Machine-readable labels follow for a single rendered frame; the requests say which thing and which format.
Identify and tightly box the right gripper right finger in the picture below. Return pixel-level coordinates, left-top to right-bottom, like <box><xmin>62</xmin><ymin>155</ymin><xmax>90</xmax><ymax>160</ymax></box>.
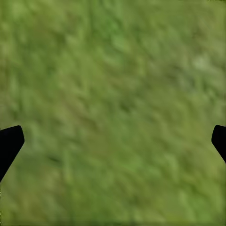
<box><xmin>211</xmin><ymin>125</ymin><xmax>226</xmax><ymax>162</ymax></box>

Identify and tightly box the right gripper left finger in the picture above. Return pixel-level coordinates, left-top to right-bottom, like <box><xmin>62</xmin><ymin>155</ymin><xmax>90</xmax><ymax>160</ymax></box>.
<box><xmin>0</xmin><ymin>125</ymin><xmax>24</xmax><ymax>181</ymax></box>

